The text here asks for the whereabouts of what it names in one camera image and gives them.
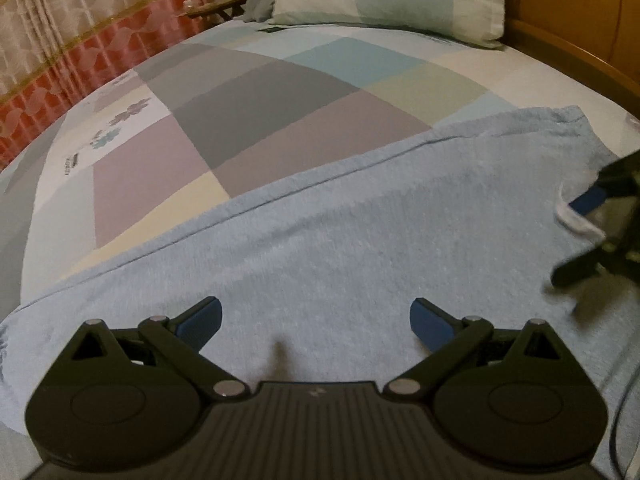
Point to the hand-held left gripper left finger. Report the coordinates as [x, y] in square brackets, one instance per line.
[200, 323]

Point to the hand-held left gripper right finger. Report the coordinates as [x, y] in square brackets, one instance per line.
[430, 327]

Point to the grey cloth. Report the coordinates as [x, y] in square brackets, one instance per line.
[260, 5]

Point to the red and beige curtain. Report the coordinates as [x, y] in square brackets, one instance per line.
[75, 35]

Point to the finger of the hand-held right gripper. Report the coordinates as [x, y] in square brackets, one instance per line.
[595, 262]
[587, 202]

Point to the grey sweatpants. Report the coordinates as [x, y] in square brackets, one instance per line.
[350, 240]

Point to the patchwork floral pillow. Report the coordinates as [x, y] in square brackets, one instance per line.
[390, 0]

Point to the patchwork floral bed sheet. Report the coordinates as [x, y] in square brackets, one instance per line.
[250, 110]

